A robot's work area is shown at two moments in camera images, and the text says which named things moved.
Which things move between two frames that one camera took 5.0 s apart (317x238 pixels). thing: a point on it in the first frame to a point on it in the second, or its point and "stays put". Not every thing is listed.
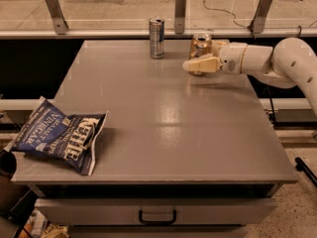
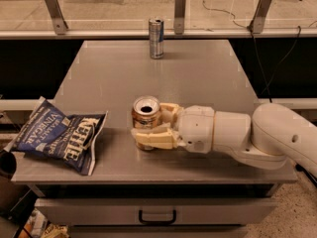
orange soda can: (200, 47) to (146, 113)
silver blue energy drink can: (157, 37) stays put
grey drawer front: (126, 211) stays put
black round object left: (8, 164) stays put
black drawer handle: (158, 222) stays put
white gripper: (232, 58) to (196, 128)
